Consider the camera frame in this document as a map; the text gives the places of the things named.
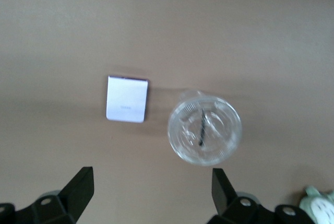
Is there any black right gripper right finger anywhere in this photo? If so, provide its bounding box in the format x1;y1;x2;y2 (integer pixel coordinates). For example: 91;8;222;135
205;167;314;224

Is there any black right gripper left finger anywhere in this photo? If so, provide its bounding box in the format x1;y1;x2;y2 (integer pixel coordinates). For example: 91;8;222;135
0;166;94;224

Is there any clear plastic cup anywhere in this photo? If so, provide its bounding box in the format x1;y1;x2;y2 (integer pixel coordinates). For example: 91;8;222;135
166;89;244;168

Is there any thin black stick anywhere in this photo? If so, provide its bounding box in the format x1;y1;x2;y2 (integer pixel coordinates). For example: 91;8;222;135
197;108;208;147

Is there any grey-green totoro plush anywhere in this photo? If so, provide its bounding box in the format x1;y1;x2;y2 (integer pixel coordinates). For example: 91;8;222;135
298;185;334;224

